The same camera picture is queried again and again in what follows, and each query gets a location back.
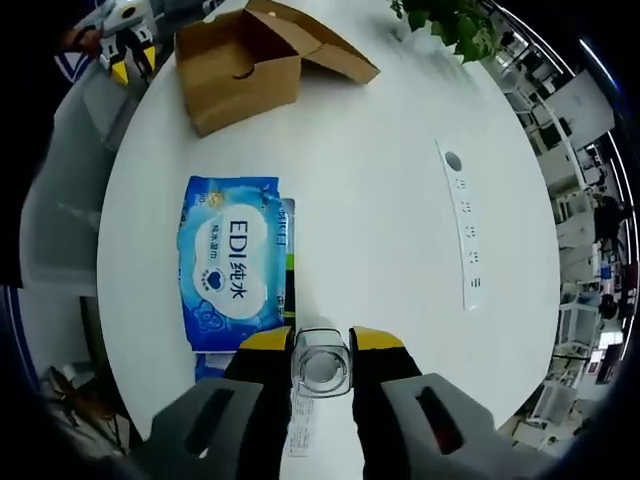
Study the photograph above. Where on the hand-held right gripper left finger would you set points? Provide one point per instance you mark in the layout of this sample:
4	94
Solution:
260	380

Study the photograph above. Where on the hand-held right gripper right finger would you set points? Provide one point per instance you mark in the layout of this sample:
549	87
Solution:
385	380

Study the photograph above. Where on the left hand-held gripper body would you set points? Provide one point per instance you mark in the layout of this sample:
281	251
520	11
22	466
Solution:
117	17

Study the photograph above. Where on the blue white packet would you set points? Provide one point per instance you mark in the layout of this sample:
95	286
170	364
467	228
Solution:
215	362

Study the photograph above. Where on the brown cardboard shoe box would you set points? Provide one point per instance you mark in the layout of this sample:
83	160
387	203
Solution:
240	90

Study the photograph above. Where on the black green striped packet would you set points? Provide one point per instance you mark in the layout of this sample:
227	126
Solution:
289	260

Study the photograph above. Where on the blue wet wipes pack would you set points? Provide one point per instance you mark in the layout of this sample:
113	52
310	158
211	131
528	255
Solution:
230	260

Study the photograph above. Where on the person's left hand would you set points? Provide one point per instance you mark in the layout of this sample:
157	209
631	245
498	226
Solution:
82	40

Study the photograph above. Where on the white table socket strip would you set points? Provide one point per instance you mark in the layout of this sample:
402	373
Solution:
467	235

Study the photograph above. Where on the beige canvas bag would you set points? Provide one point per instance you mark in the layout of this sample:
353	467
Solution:
80	405

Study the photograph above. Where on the green potted plant white pot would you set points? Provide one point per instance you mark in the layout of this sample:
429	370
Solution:
450	25

